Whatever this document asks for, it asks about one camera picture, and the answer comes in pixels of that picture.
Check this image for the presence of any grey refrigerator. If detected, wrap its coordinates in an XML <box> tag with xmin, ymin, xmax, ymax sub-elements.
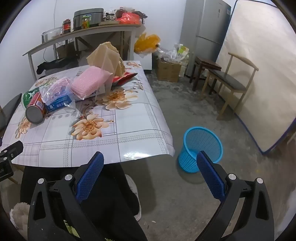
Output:
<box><xmin>179</xmin><ymin>0</ymin><xmax>232</xmax><ymax>78</ymax></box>

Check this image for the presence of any white low cabinet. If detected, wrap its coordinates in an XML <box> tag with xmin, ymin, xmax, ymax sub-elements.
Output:
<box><xmin>139</xmin><ymin>52</ymin><xmax>153</xmax><ymax>71</ymax></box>

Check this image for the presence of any black cloth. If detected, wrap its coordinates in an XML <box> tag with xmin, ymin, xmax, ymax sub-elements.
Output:
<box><xmin>36</xmin><ymin>58</ymin><xmax>80</xmax><ymax>75</ymax></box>

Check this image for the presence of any pink sponge cloth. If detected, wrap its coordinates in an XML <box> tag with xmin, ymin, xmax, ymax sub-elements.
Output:
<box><xmin>70</xmin><ymin>65</ymin><xmax>114</xmax><ymax>100</ymax></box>

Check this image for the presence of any red jar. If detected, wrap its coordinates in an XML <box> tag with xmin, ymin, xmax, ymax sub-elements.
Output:
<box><xmin>62</xmin><ymin>19</ymin><xmax>72</xmax><ymax>34</ymax></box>

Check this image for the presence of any orange plastic bag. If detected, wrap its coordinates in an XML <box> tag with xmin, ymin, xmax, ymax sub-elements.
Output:
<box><xmin>134</xmin><ymin>33</ymin><xmax>161</xmax><ymax>54</ymax></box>

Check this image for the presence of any red drink can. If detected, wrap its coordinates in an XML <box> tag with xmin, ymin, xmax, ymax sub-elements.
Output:
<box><xmin>25</xmin><ymin>93</ymin><xmax>47</xmax><ymax>125</ymax></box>

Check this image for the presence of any grey rice cooker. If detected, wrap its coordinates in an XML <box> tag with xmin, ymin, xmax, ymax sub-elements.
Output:
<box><xmin>73</xmin><ymin>8</ymin><xmax>104</xmax><ymax>32</ymax></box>

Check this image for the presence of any clear bag with blue packet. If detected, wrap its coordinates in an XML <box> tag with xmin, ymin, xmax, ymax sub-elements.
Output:
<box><xmin>39</xmin><ymin>77</ymin><xmax>77</xmax><ymax>113</ymax></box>

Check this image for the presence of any grey side desk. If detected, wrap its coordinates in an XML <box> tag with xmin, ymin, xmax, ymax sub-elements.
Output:
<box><xmin>22</xmin><ymin>23</ymin><xmax>141</xmax><ymax>81</ymax></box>

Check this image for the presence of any clear plastic container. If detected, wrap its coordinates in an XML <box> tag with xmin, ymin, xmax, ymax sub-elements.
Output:
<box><xmin>42</xmin><ymin>27</ymin><xmax>63</xmax><ymax>43</ymax></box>

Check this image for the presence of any wooden chair with dark seat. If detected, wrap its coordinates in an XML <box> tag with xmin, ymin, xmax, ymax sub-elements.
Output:
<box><xmin>200</xmin><ymin>52</ymin><xmax>259</xmax><ymax>121</ymax></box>

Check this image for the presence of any blue plastic waste basket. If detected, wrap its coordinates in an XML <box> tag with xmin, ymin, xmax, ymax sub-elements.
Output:
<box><xmin>178</xmin><ymin>126</ymin><xmax>223</xmax><ymax>174</ymax></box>

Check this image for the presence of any white mattress with blue edge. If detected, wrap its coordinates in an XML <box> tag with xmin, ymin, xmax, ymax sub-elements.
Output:
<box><xmin>215</xmin><ymin>0</ymin><xmax>296</xmax><ymax>154</ymax></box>

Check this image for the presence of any person's white shoe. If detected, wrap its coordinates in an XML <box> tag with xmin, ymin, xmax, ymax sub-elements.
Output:
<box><xmin>125</xmin><ymin>174</ymin><xmax>142</xmax><ymax>222</ymax></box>

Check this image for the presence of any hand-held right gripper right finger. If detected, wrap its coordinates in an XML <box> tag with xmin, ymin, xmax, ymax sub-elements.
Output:
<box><xmin>195</xmin><ymin>151</ymin><xmax>275</xmax><ymax>241</ymax></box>

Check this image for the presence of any orange-red plastic bag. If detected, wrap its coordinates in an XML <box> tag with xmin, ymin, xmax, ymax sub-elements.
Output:
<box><xmin>116</xmin><ymin>12</ymin><xmax>142</xmax><ymax>25</ymax></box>

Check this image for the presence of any floral tablecloth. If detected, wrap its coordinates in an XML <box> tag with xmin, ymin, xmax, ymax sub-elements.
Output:
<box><xmin>0</xmin><ymin>61</ymin><xmax>175</xmax><ymax>167</ymax></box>

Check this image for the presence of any red clear plastic bag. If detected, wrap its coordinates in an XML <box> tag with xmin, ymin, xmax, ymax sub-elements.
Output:
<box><xmin>112</xmin><ymin>72</ymin><xmax>138</xmax><ymax>87</ymax></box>

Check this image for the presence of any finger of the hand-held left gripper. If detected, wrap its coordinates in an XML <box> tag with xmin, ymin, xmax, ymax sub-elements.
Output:
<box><xmin>0</xmin><ymin>140</ymin><xmax>24</xmax><ymax>163</ymax></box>

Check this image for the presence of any white fluffy slipper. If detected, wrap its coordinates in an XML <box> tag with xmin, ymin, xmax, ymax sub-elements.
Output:
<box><xmin>10</xmin><ymin>202</ymin><xmax>31</xmax><ymax>234</ymax></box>

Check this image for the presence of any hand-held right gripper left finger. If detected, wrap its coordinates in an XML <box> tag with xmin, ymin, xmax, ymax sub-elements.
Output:
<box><xmin>27</xmin><ymin>151</ymin><xmax>111</xmax><ymax>241</ymax></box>

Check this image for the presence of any dark wooden stool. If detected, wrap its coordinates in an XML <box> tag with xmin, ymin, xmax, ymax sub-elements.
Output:
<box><xmin>189</xmin><ymin>57</ymin><xmax>222</xmax><ymax>91</ymax></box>

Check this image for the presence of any brown cardboard box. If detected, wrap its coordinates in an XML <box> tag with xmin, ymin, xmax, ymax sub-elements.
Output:
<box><xmin>157</xmin><ymin>59</ymin><xmax>182</xmax><ymax>82</ymax></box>

